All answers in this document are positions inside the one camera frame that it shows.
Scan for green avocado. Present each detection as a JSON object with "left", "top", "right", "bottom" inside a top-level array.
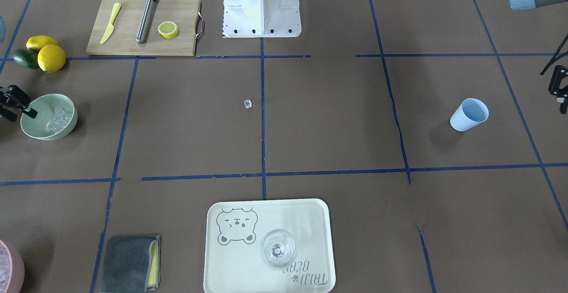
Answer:
[{"left": 12, "top": 48, "right": 39, "bottom": 70}]

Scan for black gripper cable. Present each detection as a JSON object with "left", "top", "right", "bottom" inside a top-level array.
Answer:
[{"left": 540, "top": 33, "right": 568, "bottom": 76}]

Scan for green bowl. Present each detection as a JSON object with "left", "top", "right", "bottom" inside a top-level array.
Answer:
[{"left": 20, "top": 93, "right": 79, "bottom": 141}]

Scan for yellow plastic knife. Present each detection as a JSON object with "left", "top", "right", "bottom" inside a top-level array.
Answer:
[{"left": 99, "top": 2, "right": 122, "bottom": 44}]

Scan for yellow lemon rear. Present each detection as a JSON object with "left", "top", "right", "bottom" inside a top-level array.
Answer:
[{"left": 26, "top": 35, "right": 59, "bottom": 53}]

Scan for pink bowl of ice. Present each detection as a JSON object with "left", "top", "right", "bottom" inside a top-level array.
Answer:
[{"left": 0, "top": 240, "right": 25, "bottom": 293}]

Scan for wooden cutting board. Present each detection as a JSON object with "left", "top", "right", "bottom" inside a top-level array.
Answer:
[{"left": 87, "top": 0, "right": 201, "bottom": 56}]

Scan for clear wine glass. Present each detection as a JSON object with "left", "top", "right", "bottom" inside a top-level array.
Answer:
[{"left": 261, "top": 230, "right": 297, "bottom": 268}]

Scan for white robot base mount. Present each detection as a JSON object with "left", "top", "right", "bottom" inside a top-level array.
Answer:
[{"left": 222, "top": 0, "right": 302, "bottom": 38}]

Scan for yellow lemon front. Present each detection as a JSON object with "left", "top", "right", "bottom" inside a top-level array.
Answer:
[{"left": 37, "top": 44, "right": 67, "bottom": 73}]

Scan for yellow lemon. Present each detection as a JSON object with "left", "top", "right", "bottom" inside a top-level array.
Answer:
[
  {"left": 26, "top": 35, "right": 59, "bottom": 53},
  {"left": 37, "top": 44, "right": 67, "bottom": 73}
]

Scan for grey yellow folded cloth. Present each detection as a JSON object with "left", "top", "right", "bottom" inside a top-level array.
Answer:
[{"left": 99, "top": 234, "right": 162, "bottom": 293}]

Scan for cream bear tray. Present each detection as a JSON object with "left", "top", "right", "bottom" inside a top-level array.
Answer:
[{"left": 203, "top": 198, "right": 336, "bottom": 293}]

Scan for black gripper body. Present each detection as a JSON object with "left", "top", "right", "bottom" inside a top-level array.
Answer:
[{"left": 548, "top": 66, "right": 568, "bottom": 115}]

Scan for light blue cup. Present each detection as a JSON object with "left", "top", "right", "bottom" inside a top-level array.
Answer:
[{"left": 449, "top": 98, "right": 489, "bottom": 132}]

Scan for ice cubes in bowl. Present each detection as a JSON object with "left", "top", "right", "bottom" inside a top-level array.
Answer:
[{"left": 47, "top": 108, "right": 73, "bottom": 135}]

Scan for steel muddler black cap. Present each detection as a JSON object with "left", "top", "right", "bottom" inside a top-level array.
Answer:
[{"left": 136, "top": 0, "right": 157, "bottom": 44}]

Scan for lemon half slice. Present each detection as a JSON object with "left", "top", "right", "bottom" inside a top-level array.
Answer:
[{"left": 158, "top": 21, "right": 179, "bottom": 39}]

